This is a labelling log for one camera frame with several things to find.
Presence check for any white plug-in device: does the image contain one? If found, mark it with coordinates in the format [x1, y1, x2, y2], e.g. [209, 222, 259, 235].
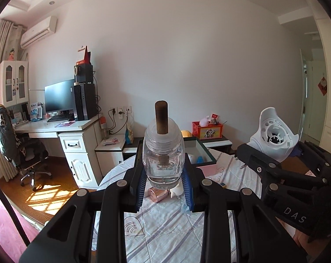
[248, 107, 299, 163]

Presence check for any blue plastic case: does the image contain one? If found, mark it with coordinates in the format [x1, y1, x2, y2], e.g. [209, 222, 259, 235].
[196, 156, 204, 164]

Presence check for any clear liquid bottle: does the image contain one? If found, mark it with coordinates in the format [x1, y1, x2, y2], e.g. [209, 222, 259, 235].
[142, 100, 185, 190]

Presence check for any rose gold jar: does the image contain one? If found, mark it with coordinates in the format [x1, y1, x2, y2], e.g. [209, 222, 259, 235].
[148, 187, 169, 203]

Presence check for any red toy crate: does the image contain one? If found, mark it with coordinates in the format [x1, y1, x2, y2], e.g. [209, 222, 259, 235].
[192, 121, 223, 140]

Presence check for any pink storage box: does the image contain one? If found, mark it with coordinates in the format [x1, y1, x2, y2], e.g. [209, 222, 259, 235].
[136, 137, 218, 183]

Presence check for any pink bed cover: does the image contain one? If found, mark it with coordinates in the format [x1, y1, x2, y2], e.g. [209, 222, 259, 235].
[0, 200, 26, 262]

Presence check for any pink pig figurine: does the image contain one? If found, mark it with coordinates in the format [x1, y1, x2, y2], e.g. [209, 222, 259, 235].
[169, 181, 184, 198]

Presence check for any black office chair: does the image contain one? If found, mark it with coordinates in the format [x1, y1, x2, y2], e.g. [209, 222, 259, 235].
[0, 105, 52, 192]

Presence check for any striped white tablecloth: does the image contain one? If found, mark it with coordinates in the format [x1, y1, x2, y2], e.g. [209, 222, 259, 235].
[91, 147, 296, 263]

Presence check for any white small nightstand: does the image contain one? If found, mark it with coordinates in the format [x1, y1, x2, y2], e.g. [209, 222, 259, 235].
[95, 135, 141, 176]

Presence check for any white desk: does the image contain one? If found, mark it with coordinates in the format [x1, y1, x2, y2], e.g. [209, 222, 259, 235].
[14, 116, 103, 189]

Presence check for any black white low cabinet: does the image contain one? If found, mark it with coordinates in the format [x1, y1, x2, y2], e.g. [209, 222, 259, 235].
[122, 136, 232, 154]

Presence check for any black computer monitor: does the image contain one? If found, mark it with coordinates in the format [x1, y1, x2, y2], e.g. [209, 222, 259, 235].
[44, 79, 74, 113]

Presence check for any black computer tower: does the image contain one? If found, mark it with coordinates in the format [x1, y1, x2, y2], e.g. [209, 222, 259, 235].
[71, 83, 98, 121]

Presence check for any black speaker box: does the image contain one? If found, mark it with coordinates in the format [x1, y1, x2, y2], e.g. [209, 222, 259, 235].
[74, 64, 94, 83]

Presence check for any white hutch cabinet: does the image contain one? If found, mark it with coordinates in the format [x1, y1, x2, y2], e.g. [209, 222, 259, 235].
[0, 60, 29, 107]

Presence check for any red paper bag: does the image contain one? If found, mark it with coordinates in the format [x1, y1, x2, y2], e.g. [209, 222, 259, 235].
[76, 46, 91, 65]

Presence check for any white air conditioner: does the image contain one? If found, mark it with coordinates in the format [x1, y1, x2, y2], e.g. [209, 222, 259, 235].
[20, 16, 57, 49]

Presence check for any white wall socket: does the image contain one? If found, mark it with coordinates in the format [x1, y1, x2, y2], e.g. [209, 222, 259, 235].
[110, 106, 132, 119]

